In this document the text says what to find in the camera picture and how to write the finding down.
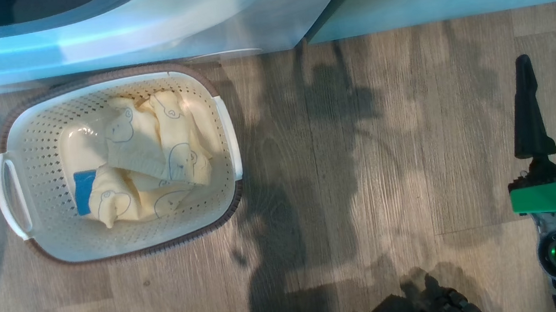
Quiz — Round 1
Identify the small blue cloth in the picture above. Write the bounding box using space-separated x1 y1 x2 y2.
72 168 102 217

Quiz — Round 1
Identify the white washing machine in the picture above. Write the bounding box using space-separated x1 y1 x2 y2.
0 0 369 98

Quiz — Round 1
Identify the white perforated laundry basket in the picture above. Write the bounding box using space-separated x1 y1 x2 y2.
0 55 252 274

